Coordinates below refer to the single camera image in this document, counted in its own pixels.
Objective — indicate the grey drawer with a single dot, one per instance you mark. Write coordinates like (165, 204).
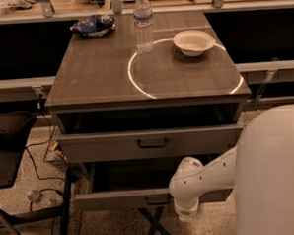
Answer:
(135, 145)
(114, 185)

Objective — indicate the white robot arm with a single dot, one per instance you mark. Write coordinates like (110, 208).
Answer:
(260, 168)

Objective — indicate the grey drawer cabinet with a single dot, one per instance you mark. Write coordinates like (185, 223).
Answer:
(104, 85)

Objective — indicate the grey top drawer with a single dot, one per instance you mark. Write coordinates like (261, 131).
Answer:
(135, 145)

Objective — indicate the white paper bowl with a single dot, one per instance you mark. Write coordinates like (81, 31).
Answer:
(194, 42)

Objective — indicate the clear plastic water bottle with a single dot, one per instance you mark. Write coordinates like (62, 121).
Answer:
(143, 26)

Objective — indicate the blue chip bag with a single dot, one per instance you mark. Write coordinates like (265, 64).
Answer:
(95, 26)

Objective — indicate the white round floor device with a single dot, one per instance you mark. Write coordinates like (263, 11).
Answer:
(37, 200)

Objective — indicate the dark office chair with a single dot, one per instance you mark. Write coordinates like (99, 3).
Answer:
(15, 128)

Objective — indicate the wire mesh basket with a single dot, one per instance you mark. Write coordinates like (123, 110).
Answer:
(54, 154)

